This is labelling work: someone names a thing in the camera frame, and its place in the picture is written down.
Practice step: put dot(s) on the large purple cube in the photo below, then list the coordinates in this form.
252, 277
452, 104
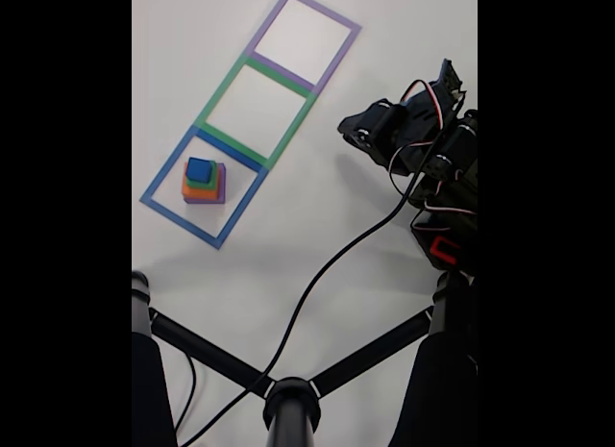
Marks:
222, 192

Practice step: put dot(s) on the green cube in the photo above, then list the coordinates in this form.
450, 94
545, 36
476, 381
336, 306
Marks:
206, 183

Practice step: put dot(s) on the small blue cube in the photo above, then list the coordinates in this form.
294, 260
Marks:
200, 169

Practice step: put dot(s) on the orange cube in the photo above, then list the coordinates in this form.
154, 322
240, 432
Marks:
192, 192

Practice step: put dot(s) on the black tripod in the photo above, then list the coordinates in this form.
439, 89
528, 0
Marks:
290, 408

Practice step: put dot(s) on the black camera box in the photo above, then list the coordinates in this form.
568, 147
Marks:
449, 79

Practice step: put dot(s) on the purple square frame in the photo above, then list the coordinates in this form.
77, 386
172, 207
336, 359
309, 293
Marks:
281, 67

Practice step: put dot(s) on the green square frame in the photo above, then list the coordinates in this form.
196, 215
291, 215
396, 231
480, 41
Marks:
230, 141

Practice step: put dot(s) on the blue square frame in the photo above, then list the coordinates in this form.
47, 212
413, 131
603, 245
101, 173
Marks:
178, 216

